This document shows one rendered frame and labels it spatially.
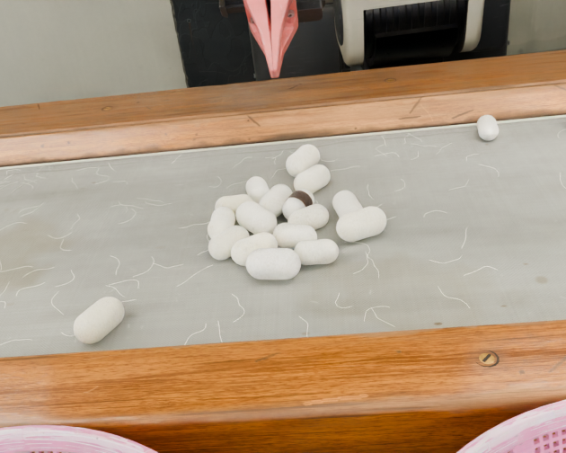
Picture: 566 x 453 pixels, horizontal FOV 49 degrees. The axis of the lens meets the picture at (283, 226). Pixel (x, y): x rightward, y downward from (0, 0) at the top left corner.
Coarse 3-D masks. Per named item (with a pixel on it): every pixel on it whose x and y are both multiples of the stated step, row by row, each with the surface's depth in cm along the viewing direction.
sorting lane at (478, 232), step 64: (448, 128) 59; (512, 128) 58; (0, 192) 58; (64, 192) 57; (128, 192) 56; (192, 192) 54; (320, 192) 52; (384, 192) 51; (448, 192) 49; (512, 192) 48; (0, 256) 49; (64, 256) 48; (128, 256) 47; (192, 256) 46; (384, 256) 43; (448, 256) 43; (512, 256) 42; (0, 320) 42; (64, 320) 41; (128, 320) 41; (192, 320) 40; (256, 320) 39; (320, 320) 39; (384, 320) 38; (448, 320) 37; (512, 320) 37
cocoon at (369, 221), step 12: (348, 216) 44; (360, 216) 44; (372, 216) 44; (384, 216) 45; (336, 228) 45; (348, 228) 44; (360, 228) 44; (372, 228) 44; (384, 228) 45; (348, 240) 45
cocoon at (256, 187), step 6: (252, 180) 51; (258, 180) 51; (246, 186) 51; (252, 186) 50; (258, 186) 50; (264, 186) 50; (252, 192) 50; (258, 192) 50; (264, 192) 50; (252, 198) 50; (258, 198) 50
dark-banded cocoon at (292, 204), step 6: (306, 192) 48; (288, 198) 48; (294, 198) 48; (312, 198) 49; (288, 204) 47; (294, 204) 47; (300, 204) 47; (282, 210) 48; (288, 210) 47; (294, 210) 47; (288, 216) 48
